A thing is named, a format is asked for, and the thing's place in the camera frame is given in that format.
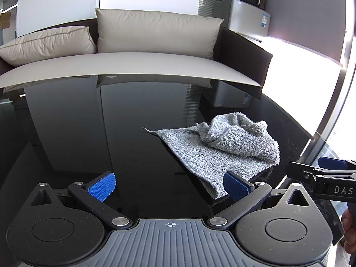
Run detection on dark sofa with beige seat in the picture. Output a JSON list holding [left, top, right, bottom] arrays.
[[1, 27, 273, 87]]

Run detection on silver mini fridge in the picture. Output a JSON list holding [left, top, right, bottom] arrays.
[[212, 0, 271, 42]]

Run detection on grey terry towel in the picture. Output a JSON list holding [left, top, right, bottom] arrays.
[[152, 113, 280, 200]]

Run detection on person right hand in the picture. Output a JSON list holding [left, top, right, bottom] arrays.
[[342, 209, 356, 254]]

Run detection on small beige side cushion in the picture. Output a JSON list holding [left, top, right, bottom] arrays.
[[1, 26, 97, 66]]

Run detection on large beige back cushion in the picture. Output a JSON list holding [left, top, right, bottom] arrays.
[[95, 8, 223, 59]]

